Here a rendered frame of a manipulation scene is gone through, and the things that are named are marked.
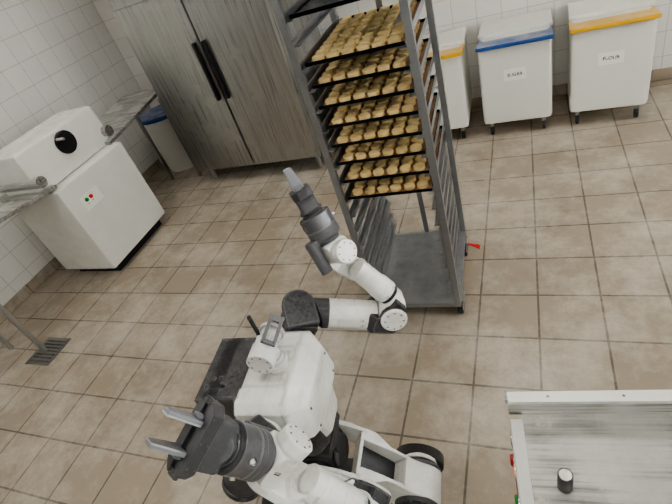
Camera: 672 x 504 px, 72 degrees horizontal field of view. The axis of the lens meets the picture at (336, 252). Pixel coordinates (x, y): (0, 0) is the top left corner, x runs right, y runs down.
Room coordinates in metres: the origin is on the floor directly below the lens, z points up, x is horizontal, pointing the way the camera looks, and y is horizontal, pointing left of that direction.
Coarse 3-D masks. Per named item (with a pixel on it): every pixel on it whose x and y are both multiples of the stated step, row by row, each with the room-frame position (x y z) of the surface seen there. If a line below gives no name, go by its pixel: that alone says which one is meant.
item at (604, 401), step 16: (512, 400) 0.63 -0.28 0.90; (528, 400) 0.61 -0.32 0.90; (544, 400) 0.60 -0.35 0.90; (560, 400) 0.58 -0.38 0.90; (576, 400) 0.57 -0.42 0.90; (592, 400) 0.55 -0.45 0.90; (608, 400) 0.54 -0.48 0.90; (624, 400) 0.53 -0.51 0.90; (640, 400) 0.52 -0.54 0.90; (656, 400) 0.50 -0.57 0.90
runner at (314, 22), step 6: (318, 12) 2.20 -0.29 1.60; (324, 12) 2.27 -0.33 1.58; (312, 18) 2.12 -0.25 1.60; (318, 18) 2.18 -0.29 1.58; (324, 18) 2.18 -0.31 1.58; (306, 24) 2.04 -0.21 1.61; (312, 24) 2.10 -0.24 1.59; (318, 24) 2.09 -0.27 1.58; (300, 30) 1.97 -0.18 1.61; (306, 30) 2.03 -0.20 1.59; (312, 30) 2.03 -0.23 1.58; (294, 36) 1.91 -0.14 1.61; (300, 36) 1.95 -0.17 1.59; (306, 36) 1.97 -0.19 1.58; (294, 42) 1.89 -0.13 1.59; (300, 42) 1.91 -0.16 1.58
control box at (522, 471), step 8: (512, 424) 0.60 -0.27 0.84; (520, 424) 0.59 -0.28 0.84; (512, 432) 0.58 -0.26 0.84; (520, 432) 0.57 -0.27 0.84; (512, 440) 0.56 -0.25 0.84; (520, 440) 0.56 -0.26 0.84; (520, 448) 0.54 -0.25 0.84; (520, 456) 0.52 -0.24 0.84; (520, 464) 0.50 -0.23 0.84; (528, 464) 0.50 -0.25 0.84; (520, 472) 0.49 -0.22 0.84; (528, 472) 0.48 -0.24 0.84; (520, 480) 0.47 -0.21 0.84; (528, 480) 0.46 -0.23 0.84; (520, 488) 0.45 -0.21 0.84; (528, 488) 0.45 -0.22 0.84; (520, 496) 0.44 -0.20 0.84; (528, 496) 0.43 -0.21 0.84
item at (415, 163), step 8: (376, 160) 1.97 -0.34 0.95; (384, 160) 1.92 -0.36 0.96; (392, 160) 1.88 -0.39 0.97; (400, 160) 1.89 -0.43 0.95; (408, 160) 1.83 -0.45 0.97; (416, 160) 1.80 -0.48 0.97; (424, 160) 1.79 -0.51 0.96; (352, 168) 1.95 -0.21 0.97; (360, 168) 1.94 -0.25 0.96; (368, 168) 1.90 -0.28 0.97; (376, 168) 1.86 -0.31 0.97; (384, 168) 1.87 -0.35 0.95; (392, 168) 1.81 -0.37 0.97; (400, 168) 1.79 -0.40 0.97; (408, 168) 1.77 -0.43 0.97; (416, 168) 1.75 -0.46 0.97; (424, 168) 1.74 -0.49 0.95; (352, 176) 1.88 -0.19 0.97; (360, 176) 1.88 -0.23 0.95; (368, 176) 1.85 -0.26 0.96
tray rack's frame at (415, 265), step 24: (432, 24) 2.21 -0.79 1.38; (432, 48) 2.22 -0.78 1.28; (456, 168) 2.22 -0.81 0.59; (456, 192) 2.22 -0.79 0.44; (408, 240) 2.32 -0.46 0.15; (432, 240) 2.23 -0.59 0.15; (408, 264) 2.10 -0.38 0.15; (432, 264) 2.03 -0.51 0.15; (456, 264) 1.95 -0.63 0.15; (408, 288) 1.91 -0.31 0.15; (432, 288) 1.84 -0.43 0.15
